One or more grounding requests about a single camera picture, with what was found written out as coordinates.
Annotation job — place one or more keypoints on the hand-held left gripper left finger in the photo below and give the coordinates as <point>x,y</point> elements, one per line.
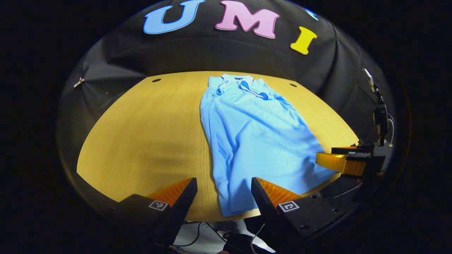
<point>180,211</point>

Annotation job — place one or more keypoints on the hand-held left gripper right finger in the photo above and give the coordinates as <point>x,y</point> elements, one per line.
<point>266,211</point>

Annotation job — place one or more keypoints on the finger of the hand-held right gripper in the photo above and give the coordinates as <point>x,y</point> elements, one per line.
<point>353,150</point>
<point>335,163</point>

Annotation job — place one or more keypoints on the light blue T-shirt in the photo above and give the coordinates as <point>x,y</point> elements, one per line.
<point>254,141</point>

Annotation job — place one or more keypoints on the black backdrop cloth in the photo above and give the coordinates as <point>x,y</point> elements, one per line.
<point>212,53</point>

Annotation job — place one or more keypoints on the white spring clip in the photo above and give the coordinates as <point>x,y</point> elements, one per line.
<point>78,83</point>

